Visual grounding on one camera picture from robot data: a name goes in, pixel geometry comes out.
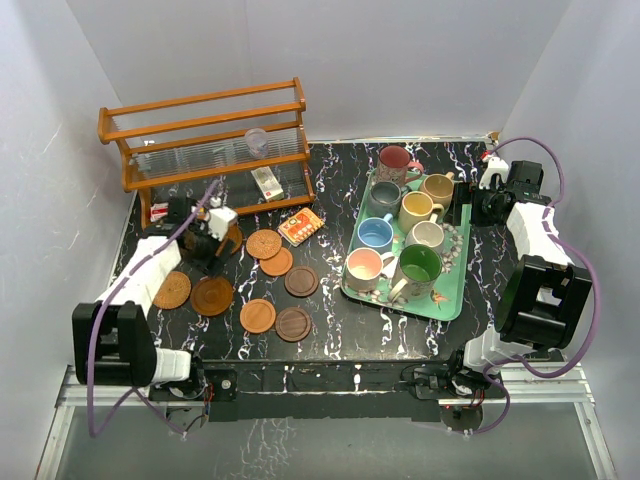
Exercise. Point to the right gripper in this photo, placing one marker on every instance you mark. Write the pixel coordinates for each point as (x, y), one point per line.
(463, 194)

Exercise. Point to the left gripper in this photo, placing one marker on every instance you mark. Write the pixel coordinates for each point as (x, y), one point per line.
(212, 264)

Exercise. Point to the woven rattan coaster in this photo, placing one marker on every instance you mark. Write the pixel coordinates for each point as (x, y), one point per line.
(263, 244)
(174, 291)

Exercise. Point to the green floral tray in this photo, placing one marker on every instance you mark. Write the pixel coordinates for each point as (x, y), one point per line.
(444, 303)

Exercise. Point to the orange wooden coaster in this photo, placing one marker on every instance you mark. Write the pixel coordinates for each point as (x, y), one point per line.
(257, 316)
(279, 264)

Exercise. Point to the orange patterned card pack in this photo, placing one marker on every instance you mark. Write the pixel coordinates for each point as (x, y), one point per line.
(299, 227)

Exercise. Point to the wooden shelf rack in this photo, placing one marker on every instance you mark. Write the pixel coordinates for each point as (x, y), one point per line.
(147, 164)

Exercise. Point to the dark walnut coaster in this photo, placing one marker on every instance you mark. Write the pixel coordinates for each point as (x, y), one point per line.
(293, 324)
(301, 281)

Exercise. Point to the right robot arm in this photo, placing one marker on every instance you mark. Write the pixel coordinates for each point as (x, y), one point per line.
(543, 300)

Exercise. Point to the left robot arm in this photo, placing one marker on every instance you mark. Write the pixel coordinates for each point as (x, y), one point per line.
(112, 342)

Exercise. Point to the clear plastic cup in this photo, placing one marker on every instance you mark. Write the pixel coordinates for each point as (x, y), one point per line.
(256, 140)

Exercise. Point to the tan brown mug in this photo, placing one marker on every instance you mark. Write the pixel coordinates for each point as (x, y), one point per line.
(439, 187)

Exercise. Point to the red white small box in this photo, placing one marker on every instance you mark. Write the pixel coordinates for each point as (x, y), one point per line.
(158, 211)

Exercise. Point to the yellow mug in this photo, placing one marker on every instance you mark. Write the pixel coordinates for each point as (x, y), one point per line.
(416, 207)

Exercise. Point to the white beige mug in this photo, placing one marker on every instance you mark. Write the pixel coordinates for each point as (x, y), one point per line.
(426, 233)

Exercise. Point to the maroon mug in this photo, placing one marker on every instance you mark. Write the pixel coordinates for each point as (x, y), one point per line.
(396, 165)

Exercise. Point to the grey mug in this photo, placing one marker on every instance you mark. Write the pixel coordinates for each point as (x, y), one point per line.
(384, 198)

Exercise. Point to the green mug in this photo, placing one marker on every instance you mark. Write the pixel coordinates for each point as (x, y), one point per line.
(415, 275)

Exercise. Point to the white green small box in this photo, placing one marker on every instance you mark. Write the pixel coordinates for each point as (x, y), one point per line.
(268, 184)

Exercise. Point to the blue mug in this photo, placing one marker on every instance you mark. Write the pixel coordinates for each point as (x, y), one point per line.
(376, 233)

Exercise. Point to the pink mug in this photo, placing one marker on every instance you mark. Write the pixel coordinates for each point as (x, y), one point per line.
(365, 267)

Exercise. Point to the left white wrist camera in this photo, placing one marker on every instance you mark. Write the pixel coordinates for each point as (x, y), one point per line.
(220, 218)

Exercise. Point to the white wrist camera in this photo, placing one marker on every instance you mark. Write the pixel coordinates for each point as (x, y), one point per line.
(495, 173)
(220, 218)

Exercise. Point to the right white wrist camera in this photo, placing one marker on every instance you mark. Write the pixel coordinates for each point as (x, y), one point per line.
(495, 173)

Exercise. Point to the black front base frame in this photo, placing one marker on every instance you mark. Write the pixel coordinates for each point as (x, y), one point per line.
(317, 389)

